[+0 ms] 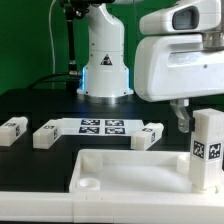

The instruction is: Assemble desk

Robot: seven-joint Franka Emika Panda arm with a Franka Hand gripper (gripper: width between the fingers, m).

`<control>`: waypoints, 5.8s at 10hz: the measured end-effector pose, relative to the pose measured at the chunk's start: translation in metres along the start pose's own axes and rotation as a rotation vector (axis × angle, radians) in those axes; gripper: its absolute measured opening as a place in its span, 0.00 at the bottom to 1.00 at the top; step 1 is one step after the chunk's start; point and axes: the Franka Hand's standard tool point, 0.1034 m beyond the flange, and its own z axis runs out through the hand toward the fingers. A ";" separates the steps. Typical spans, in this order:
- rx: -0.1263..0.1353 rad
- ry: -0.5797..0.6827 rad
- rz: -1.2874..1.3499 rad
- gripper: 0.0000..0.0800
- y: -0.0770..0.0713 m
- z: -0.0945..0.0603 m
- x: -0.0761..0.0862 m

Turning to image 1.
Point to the white desk top tray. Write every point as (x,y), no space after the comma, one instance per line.
(131,171)

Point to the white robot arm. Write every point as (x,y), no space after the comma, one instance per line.
(106,76)

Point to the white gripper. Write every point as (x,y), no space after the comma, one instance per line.
(175,67)

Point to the white front fence rail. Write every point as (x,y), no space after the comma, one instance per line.
(115,208)

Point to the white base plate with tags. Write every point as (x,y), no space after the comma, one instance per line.
(100,127)

